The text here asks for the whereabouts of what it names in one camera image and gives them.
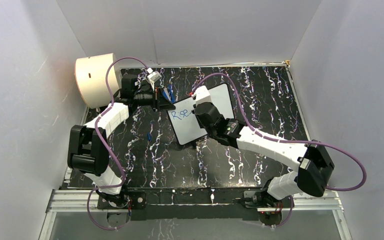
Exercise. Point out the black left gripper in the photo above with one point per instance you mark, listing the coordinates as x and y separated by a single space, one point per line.
160 103

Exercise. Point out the black framed whiteboard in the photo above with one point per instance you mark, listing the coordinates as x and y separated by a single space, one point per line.
184 123

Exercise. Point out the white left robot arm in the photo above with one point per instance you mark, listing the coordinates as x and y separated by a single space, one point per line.
88 149

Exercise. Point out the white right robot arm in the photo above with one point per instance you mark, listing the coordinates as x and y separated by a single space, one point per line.
311 165

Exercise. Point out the cream cylindrical drum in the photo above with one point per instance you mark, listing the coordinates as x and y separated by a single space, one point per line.
90 75

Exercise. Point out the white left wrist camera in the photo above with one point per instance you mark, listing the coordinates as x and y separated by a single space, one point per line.
152 75

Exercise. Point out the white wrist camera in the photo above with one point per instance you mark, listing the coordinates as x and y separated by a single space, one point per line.
201 95
152 75

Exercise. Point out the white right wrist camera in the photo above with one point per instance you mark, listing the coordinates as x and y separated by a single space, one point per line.
201 95

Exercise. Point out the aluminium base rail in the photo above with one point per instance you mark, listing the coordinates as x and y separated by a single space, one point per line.
193 214

